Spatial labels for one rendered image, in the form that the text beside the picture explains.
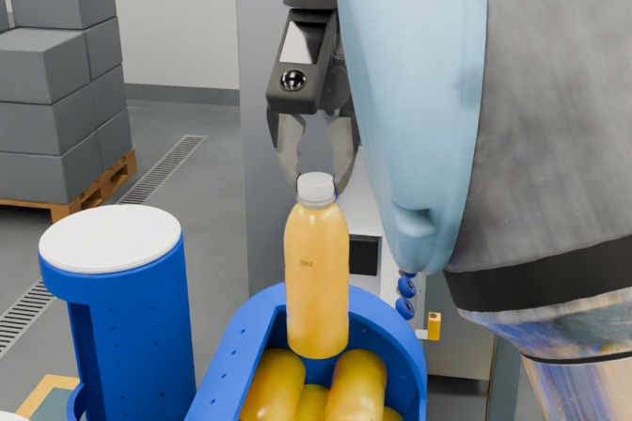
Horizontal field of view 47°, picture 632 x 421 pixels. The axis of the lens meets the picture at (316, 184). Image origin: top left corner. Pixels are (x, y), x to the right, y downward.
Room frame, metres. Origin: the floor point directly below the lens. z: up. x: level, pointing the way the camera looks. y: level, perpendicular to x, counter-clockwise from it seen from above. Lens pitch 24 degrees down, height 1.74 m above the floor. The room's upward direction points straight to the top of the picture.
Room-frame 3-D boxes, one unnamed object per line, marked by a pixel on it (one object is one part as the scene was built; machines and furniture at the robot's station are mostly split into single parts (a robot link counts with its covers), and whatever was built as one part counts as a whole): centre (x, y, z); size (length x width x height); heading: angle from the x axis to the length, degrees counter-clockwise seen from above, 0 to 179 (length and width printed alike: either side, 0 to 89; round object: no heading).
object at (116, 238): (1.31, 0.41, 1.03); 0.28 x 0.28 x 0.01
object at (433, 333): (1.16, -0.20, 0.92); 0.08 x 0.03 x 0.05; 81
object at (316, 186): (0.71, 0.00, 1.41); 0.04 x 0.04 x 0.02
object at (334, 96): (0.74, 0.00, 1.56); 0.09 x 0.08 x 0.12; 171
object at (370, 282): (1.23, -0.08, 1.00); 0.10 x 0.04 x 0.15; 81
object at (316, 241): (0.71, 0.00, 1.31); 0.07 x 0.07 x 0.19
